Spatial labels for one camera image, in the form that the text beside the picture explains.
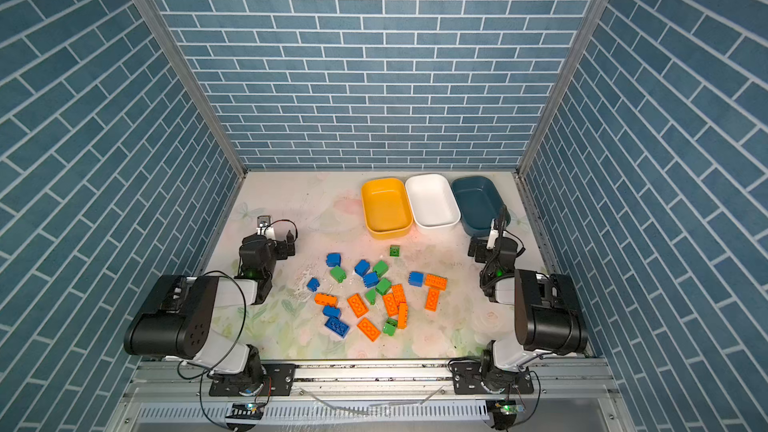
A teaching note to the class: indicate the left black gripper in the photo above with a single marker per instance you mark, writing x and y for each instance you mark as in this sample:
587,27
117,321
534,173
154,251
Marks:
285,247

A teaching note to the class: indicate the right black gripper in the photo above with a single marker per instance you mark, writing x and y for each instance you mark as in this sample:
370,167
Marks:
480,249

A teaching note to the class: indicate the orange lego horizontal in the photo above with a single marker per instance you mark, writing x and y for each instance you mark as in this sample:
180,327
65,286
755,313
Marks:
435,282

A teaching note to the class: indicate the orange lego vertical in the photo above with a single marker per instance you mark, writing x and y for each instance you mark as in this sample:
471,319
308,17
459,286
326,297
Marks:
432,299

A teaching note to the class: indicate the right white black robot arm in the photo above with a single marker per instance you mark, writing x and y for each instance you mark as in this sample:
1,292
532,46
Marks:
547,313

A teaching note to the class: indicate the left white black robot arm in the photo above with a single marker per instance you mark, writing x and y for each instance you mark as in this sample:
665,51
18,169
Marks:
175,318

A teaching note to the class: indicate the small blue lego far left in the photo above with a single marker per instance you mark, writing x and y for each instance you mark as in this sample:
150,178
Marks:
313,284

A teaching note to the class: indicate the small blue lego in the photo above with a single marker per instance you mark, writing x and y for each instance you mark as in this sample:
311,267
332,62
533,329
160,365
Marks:
313,284
331,311

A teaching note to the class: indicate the dark teal plastic container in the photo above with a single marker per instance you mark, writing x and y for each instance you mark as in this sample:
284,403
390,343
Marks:
479,203

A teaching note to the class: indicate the white plastic container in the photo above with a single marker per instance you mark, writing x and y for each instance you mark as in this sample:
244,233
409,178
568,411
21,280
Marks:
432,202

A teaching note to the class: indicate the small blue lego lower left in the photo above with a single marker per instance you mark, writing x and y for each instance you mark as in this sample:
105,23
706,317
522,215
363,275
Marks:
331,311

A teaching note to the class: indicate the large blue lego bottom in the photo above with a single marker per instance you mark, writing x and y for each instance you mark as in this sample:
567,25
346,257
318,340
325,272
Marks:
338,327

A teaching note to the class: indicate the orange lego centre left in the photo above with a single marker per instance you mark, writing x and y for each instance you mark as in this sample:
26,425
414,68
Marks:
357,305

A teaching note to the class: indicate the yellow plastic container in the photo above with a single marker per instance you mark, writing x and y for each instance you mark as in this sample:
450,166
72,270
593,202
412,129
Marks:
386,208

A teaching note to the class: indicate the orange lego centre upper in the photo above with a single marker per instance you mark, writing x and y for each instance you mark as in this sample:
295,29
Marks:
398,293

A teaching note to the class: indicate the orange lego standing right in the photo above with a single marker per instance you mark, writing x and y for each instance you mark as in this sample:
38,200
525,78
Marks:
402,317

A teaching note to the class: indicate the orange lego bottom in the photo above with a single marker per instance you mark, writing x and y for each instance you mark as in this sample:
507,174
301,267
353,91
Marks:
368,329

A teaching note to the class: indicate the orange lego centre lower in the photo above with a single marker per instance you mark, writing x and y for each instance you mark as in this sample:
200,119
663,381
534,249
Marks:
391,304

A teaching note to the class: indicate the green lego bottom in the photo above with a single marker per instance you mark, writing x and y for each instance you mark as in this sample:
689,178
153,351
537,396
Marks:
390,326

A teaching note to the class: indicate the right circuit board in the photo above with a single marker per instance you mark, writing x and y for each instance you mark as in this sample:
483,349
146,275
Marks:
503,414

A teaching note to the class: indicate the circuit board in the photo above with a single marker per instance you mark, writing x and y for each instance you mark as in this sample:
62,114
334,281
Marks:
246,411
503,414

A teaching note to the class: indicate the left circuit board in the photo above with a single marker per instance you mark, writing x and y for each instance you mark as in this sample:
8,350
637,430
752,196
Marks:
246,411

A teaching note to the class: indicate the white vent grille strip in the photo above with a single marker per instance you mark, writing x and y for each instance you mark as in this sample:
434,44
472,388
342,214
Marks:
312,412

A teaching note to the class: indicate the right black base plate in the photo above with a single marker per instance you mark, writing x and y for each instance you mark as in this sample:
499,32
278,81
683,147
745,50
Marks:
470,377

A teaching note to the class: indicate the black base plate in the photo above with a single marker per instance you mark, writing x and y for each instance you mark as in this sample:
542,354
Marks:
470,377
274,379

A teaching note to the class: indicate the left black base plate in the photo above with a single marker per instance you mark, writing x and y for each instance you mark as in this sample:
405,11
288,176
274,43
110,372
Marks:
274,379

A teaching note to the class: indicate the aluminium front rail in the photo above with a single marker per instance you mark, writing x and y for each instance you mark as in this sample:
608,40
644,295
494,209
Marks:
411,379

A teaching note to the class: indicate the right aluminium corner post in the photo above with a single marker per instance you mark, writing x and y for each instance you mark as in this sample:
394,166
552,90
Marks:
593,13

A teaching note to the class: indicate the aluminium corner post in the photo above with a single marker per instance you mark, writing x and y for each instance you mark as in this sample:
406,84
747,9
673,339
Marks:
152,16
593,13

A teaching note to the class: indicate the left aluminium corner post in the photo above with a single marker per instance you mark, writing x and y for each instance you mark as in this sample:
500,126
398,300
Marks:
152,16

